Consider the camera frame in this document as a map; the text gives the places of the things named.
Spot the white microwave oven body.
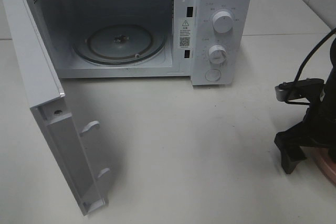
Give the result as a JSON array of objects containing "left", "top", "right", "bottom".
[{"left": 34, "top": 0, "right": 250, "bottom": 86}]

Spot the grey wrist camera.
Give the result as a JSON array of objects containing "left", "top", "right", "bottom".
[{"left": 275, "top": 78, "right": 324, "bottom": 105}]

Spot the glass microwave turntable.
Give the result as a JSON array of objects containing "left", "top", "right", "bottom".
[{"left": 73, "top": 24, "right": 167, "bottom": 66}]

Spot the white microwave door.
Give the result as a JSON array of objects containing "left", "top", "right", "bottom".
[{"left": 3, "top": 0, "right": 109, "bottom": 215}]

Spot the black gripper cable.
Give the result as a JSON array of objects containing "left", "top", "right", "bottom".
[{"left": 283, "top": 31, "right": 336, "bottom": 105}]

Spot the white warning label sticker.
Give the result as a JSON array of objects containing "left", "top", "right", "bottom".
[{"left": 178, "top": 17, "right": 193, "bottom": 48}]

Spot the lower white timer knob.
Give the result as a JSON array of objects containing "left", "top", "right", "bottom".
[{"left": 208, "top": 45, "right": 227, "bottom": 65}]

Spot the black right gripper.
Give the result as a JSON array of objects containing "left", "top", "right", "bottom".
[{"left": 275, "top": 84, "right": 335, "bottom": 174}]

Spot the upper white power knob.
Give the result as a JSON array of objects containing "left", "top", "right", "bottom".
[{"left": 212, "top": 9, "right": 233, "bottom": 34}]

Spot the pink round plate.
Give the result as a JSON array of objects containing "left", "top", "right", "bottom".
[{"left": 304, "top": 147, "right": 335, "bottom": 186}]

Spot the round door release button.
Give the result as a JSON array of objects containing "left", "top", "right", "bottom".
[{"left": 205, "top": 69, "right": 221, "bottom": 82}]

